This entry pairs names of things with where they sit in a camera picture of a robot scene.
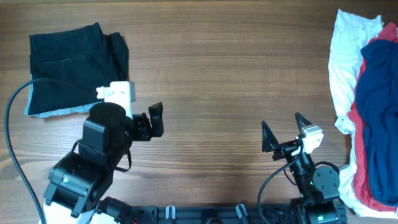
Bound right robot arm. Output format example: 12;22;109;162
257;112;347;223

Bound black shorts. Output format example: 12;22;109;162
28;22;129;116

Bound navy blue garment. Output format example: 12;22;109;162
356;40;397;207

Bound right black cable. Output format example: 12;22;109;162
256;139;305;224

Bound white garment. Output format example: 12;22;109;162
328;10;397;219

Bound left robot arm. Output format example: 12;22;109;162
44;102;164;218

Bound left black cable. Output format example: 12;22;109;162
4;77;97;224

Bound black cable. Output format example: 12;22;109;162
256;139;305;224
4;77;97;224

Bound red garment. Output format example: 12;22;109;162
348;22;397;215

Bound folded light blue jeans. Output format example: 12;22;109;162
24;77;100;118

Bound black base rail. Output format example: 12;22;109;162
93;196;348;224

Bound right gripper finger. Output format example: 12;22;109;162
261;121;279;152
295;112;312;130

